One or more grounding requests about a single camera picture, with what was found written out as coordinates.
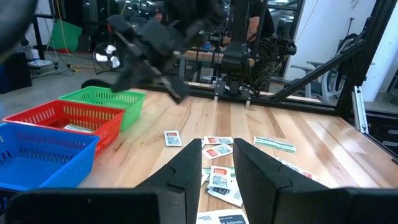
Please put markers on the green plastic basket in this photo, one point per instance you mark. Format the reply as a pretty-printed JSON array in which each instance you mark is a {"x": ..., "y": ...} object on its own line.
[{"x": 130, "y": 107}]

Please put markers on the blue print antiseptic packet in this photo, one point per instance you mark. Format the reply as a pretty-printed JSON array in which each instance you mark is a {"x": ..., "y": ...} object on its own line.
[
  {"x": 228, "y": 196},
  {"x": 222, "y": 217}
]

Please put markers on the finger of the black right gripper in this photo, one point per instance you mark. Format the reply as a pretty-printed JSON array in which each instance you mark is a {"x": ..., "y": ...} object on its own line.
[
  {"x": 136, "y": 76},
  {"x": 124, "y": 74}
]

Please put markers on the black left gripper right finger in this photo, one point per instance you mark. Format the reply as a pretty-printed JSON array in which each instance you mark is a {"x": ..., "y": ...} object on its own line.
[{"x": 258, "y": 177}]

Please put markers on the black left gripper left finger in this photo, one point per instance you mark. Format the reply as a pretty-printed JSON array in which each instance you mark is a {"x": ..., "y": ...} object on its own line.
[{"x": 186, "y": 171}]

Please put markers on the red plastic basket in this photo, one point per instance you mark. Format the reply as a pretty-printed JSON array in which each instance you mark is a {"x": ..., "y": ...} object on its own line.
[{"x": 102, "y": 130}]

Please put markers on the silver metal bracket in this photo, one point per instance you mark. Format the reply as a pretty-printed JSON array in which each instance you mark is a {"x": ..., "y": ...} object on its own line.
[{"x": 360, "y": 109}]

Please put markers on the black aluminium frame strut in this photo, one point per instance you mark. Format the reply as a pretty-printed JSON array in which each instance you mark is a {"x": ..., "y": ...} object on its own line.
[{"x": 311, "y": 74}]

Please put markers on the orange print ointment packet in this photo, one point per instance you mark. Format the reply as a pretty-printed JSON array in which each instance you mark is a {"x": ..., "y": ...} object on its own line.
[
  {"x": 217, "y": 140},
  {"x": 172, "y": 138},
  {"x": 295, "y": 169},
  {"x": 219, "y": 177},
  {"x": 217, "y": 151}
]

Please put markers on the black aluminium frame post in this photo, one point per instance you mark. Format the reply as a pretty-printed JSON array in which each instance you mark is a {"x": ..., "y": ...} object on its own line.
[{"x": 367, "y": 46}]

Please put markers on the wooden workbench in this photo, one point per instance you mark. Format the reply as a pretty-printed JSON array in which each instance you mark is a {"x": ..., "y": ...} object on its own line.
[{"x": 199, "y": 56}]

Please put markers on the blue plastic basket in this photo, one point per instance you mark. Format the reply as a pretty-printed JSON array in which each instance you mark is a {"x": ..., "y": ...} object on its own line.
[{"x": 46, "y": 161}]

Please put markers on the black storage case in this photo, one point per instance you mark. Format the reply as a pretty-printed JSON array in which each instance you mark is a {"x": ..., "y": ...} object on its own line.
[{"x": 15, "y": 71}]

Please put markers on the light grey office chair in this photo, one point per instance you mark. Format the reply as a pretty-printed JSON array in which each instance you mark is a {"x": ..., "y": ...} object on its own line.
[{"x": 311, "y": 67}]

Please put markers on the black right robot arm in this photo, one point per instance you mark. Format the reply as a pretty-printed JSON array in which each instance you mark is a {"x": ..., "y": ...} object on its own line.
[{"x": 236, "y": 59}]

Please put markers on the green fabric screen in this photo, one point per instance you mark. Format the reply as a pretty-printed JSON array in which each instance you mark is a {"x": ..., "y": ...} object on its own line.
[{"x": 66, "y": 35}]

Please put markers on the white first aid packet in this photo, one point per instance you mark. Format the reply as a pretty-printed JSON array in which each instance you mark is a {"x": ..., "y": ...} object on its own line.
[{"x": 77, "y": 128}]

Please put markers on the round metal floor fan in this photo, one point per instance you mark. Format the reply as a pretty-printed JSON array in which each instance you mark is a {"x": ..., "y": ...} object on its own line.
[{"x": 105, "y": 57}]

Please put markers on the person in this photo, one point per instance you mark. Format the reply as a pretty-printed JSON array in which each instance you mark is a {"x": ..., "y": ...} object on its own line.
[{"x": 264, "y": 62}]

